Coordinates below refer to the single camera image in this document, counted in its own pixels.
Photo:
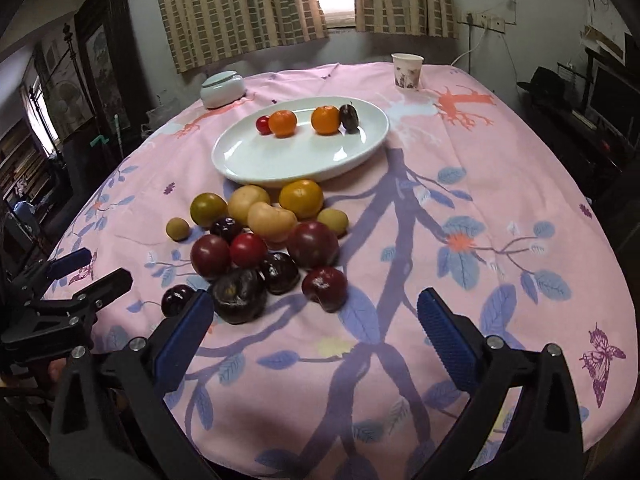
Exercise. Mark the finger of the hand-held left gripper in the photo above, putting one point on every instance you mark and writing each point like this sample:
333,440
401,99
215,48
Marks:
70,262
100,287

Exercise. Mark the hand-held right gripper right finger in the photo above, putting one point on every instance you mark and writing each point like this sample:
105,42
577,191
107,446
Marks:
445,340

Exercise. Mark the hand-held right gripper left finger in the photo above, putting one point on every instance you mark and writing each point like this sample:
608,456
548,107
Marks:
185,330

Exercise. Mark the dark cherry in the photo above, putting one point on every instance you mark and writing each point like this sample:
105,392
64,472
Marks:
225,227
177,300

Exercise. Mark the large dark purple tomato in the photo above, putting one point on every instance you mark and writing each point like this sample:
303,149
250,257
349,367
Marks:
239,296

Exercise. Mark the small tan round fruit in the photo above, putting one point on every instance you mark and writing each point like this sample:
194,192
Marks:
177,228
333,221

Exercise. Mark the bright red tomato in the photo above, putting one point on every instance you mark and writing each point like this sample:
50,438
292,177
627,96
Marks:
248,249

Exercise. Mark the dark glossy plum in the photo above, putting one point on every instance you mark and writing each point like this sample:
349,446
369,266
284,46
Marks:
279,274

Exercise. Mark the greenish yellow round fruit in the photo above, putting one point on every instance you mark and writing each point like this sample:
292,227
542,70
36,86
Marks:
208,209

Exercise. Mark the dark red round fruit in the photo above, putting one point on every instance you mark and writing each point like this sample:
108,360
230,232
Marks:
325,287

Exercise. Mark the yellow pear-shaped fruit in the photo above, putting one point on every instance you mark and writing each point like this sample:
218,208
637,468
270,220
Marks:
272,222

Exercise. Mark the large dark red tomato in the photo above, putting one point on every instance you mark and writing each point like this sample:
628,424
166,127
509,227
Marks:
312,244

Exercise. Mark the white oval plate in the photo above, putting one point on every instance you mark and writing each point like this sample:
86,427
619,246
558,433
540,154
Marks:
300,155

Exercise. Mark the pink floral tablecloth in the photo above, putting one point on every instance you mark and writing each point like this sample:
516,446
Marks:
425,210

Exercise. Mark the large yellow round fruit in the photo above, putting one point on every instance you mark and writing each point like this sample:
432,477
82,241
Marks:
245,200

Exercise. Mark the yellow orange citrus fruit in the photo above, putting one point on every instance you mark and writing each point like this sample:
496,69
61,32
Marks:
301,199

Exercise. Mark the dark wooden cabinet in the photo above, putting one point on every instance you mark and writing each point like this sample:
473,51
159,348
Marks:
107,70

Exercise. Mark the small red cherry tomato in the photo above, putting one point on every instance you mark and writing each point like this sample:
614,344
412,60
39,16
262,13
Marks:
262,124

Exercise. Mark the orange mandarin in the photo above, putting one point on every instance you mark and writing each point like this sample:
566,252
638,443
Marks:
283,123
326,119

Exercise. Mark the white ceramic lidded jar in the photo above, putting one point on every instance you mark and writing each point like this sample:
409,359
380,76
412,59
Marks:
222,90

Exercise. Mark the dark side desk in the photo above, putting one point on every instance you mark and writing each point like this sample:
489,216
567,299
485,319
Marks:
585,150

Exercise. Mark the dark purple plum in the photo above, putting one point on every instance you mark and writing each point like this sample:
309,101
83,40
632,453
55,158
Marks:
350,117

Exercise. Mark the printed paper cup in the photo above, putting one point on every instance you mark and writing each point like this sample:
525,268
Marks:
407,72

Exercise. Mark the black hat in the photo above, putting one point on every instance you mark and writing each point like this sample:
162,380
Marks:
542,85

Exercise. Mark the computer monitor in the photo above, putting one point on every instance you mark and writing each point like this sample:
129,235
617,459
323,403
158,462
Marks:
615,100

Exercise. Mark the wide beige checked curtain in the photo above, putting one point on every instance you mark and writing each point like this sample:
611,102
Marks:
235,10

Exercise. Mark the white wall socket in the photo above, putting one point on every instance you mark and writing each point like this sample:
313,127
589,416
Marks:
487,21

